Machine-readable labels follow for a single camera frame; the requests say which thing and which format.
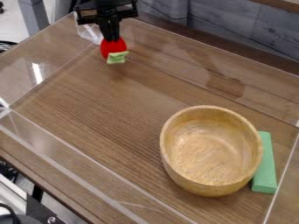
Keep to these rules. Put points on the clear acrylic tray wall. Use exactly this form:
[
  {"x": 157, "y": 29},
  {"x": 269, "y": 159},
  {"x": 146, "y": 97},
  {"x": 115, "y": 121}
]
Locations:
[{"x": 80, "y": 121}]

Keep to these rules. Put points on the green rectangular block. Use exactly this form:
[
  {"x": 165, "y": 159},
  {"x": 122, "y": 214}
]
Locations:
[{"x": 263, "y": 182}]

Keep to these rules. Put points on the clear acrylic corner bracket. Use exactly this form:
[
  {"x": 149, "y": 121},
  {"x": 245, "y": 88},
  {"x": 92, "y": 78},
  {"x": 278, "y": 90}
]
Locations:
[{"x": 90, "y": 32}]

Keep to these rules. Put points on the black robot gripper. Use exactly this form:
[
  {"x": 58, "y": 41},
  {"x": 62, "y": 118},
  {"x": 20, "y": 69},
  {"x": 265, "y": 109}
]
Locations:
[{"x": 95, "y": 11}]

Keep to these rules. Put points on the red felt strawberry toy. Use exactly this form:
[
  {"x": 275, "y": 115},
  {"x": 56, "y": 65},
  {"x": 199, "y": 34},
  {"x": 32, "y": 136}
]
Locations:
[{"x": 114, "y": 51}]

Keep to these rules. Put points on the black metal bracket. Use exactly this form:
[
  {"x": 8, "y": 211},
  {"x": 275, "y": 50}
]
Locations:
[{"x": 36, "y": 210}]

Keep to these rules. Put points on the wooden bowl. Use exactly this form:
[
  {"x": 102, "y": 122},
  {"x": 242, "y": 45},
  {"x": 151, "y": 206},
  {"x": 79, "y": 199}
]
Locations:
[{"x": 211, "y": 150}]

